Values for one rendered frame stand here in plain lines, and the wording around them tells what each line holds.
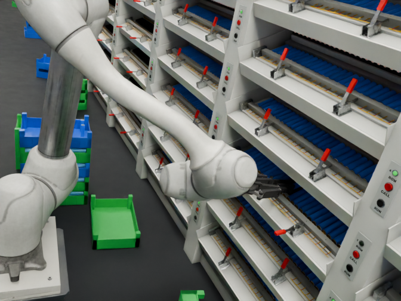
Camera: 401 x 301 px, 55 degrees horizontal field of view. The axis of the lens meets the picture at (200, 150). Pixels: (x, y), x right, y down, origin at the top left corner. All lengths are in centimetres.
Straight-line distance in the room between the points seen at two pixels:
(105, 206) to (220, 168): 122
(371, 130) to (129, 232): 124
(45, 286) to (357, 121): 99
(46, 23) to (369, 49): 73
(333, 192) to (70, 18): 77
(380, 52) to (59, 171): 98
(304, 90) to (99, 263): 108
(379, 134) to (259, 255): 61
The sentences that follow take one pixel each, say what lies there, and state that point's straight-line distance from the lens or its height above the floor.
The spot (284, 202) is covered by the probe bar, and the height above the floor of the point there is 57.
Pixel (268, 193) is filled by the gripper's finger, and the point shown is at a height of 62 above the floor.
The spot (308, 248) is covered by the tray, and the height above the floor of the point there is 53.
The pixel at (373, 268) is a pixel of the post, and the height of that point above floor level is 64.
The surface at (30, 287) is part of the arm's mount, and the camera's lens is 130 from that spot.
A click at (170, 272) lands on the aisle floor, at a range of 170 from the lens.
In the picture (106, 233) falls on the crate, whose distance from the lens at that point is 184.
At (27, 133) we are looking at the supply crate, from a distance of 195.
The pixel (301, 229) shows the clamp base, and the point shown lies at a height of 55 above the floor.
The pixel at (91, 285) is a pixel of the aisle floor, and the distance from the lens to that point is 162.
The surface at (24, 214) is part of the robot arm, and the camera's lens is 122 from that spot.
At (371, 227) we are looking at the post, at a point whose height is 73.
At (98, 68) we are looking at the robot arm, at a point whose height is 91.
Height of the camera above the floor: 119
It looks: 26 degrees down
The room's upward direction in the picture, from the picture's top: 12 degrees clockwise
